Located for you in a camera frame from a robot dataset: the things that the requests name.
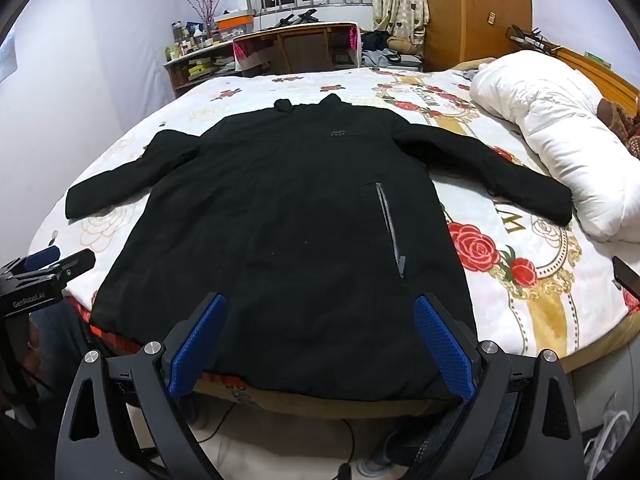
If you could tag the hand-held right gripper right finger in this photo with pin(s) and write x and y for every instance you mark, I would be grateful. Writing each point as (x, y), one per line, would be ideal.
(445, 347)

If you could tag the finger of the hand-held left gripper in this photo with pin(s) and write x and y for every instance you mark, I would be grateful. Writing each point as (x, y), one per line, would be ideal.
(42, 257)
(75, 262)

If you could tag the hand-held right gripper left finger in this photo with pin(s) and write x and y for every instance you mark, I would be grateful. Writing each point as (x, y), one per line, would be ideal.
(197, 345)

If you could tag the black jacket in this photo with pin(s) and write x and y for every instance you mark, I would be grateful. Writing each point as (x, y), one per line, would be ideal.
(300, 210)

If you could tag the pile of clothes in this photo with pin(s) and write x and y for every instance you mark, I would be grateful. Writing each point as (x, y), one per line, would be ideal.
(385, 47)

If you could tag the rose print bed blanket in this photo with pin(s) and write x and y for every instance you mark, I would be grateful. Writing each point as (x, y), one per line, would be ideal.
(540, 310)

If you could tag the brown bed base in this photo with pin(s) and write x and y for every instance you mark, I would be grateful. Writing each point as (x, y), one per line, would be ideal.
(300, 405)

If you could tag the grey blue shoe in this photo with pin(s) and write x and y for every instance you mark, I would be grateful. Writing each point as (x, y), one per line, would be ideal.
(375, 462)

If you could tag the black phone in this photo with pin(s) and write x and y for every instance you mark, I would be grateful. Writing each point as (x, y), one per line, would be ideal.
(627, 277)

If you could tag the low wooden shelf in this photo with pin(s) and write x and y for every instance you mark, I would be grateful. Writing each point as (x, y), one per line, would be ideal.
(200, 67)

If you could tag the white duvet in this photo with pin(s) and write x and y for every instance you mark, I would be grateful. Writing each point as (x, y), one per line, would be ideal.
(550, 125)

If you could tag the cluster of bottles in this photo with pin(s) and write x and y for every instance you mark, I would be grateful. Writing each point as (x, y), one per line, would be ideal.
(190, 40)

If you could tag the pink cloth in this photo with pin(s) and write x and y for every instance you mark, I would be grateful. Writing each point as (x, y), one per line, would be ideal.
(245, 55)

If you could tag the tan cloth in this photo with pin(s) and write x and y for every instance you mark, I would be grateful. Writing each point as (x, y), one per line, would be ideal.
(470, 66)

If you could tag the vase with pink branches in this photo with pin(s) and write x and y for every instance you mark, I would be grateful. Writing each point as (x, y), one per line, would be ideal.
(207, 5)

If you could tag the orange storage box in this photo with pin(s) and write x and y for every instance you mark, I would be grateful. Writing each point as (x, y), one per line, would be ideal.
(235, 21)

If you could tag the wooden desk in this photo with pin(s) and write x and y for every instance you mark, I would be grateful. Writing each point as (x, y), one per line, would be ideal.
(300, 47)

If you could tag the wooden headboard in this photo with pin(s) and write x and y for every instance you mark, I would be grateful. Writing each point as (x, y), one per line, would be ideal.
(600, 77)

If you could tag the green box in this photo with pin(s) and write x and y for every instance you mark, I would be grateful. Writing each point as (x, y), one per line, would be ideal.
(598, 59)

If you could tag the wooden wardrobe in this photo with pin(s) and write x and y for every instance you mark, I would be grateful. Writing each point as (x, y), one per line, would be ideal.
(475, 10)

